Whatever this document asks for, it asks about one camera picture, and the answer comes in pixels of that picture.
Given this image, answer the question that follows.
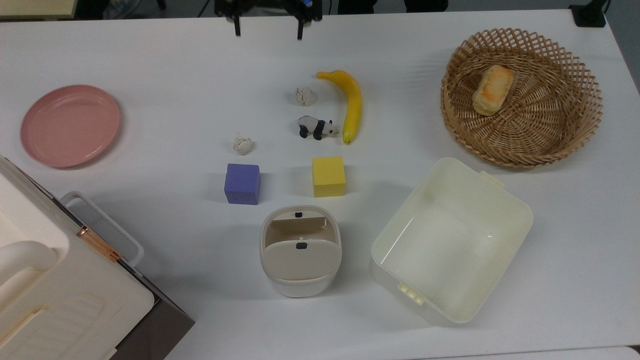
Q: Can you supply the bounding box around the woven wicker basket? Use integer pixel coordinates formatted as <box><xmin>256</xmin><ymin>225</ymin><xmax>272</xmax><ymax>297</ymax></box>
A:
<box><xmin>440</xmin><ymin>28</ymin><xmax>603</xmax><ymax>169</ymax></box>

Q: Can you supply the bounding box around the white drawer handle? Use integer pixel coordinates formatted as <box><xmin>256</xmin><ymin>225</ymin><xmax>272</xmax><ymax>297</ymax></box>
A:
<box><xmin>60</xmin><ymin>191</ymin><xmax>145</xmax><ymax>268</ymax></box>

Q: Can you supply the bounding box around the yellow foam cube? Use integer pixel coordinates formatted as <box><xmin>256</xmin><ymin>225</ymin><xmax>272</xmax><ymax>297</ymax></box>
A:
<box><xmin>312</xmin><ymin>156</ymin><xmax>347</xmax><ymax>198</ymax></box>

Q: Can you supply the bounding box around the beige desk board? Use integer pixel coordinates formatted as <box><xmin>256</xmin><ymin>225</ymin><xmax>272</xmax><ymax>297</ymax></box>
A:
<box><xmin>0</xmin><ymin>0</ymin><xmax>78</xmax><ymax>21</ymax></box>

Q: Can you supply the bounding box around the pink plastic plate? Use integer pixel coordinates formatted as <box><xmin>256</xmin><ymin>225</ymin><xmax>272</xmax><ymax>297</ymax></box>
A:
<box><xmin>20</xmin><ymin>84</ymin><xmax>122</xmax><ymax>169</ymax></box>

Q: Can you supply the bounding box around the yellow toy banana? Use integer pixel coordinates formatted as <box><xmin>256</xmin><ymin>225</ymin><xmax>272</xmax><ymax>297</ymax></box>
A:
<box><xmin>316</xmin><ymin>70</ymin><xmax>363</xmax><ymax>145</ymax></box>

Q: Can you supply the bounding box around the cream storage box with handle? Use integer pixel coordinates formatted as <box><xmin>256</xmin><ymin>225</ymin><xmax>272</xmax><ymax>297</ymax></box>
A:
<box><xmin>0</xmin><ymin>155</ymin><xmax>156</xmax><ymax>360</ymax></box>

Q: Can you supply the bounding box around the cream open plastic bin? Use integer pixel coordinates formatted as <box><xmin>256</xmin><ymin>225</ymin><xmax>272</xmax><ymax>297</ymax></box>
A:
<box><xmin>370</xmin><ymin>157</ymin><xmax>534</xmax><ymax>327</ymax></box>

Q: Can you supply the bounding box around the black white panda figurine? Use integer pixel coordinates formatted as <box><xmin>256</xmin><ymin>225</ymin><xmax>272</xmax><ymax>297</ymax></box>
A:
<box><xmin>297</xmin><ymin>115</ymin><xmax>339</xmax><ymax>141</ymax></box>

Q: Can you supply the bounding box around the beige flip-lid trash can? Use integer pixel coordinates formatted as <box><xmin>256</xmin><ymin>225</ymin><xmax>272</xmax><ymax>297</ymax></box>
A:
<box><xmin>259</xmin><ymin>205</ymin><xmax>343</xmax><ymax>299</ymax></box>

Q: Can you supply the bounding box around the dark brown wooden drawer cabinet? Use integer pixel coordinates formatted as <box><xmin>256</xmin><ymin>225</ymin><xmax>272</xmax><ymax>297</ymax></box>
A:
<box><xmin>50</xmin><ymin>190</ymin><xmax>196</xmax><ymax>360</ymax></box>

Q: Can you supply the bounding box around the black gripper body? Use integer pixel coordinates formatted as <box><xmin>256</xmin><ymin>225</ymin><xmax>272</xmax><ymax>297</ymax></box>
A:
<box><xmin>214</xmin><ymin>0</ymin><xmax>323</xmax><ymax>22</ymax></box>

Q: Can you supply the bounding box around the purple foam cube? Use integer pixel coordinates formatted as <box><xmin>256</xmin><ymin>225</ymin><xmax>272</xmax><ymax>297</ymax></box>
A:
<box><xmin>223</xmin><ymin>163</ymin><xmax>262</xmax><ymax>206</ymax></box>

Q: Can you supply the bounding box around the crumpled paper ball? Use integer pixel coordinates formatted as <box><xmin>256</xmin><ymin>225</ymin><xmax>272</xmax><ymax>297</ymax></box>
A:
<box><xmin>294</xmin><ymin>87</ymin><xmax>318</xmax><ymax>107</ymax></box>
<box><xmin>232</xmin><ymin>134</ymin><xmax>254</xmax><ymax>156</ymax></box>

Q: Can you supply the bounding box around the toy bread loaf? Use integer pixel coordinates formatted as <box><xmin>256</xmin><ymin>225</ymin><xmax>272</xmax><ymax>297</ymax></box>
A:
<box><xmin>472</xmin><ymin>64</ymin><xmax>515</xmax><ymax>117</ymax></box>

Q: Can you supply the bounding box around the black stand base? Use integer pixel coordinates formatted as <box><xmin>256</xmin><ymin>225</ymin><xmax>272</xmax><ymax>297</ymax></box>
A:
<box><xmin>569</xmin><ymin>0</ymin><xmax>612</xmax><ymax>28</ymax></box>

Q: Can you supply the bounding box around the orange tape strip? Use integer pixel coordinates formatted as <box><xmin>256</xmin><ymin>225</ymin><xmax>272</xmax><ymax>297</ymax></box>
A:
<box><xmin>76</xmin><ymin>226</ymin><xmax>122</xmax><ymax>262</ymax></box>

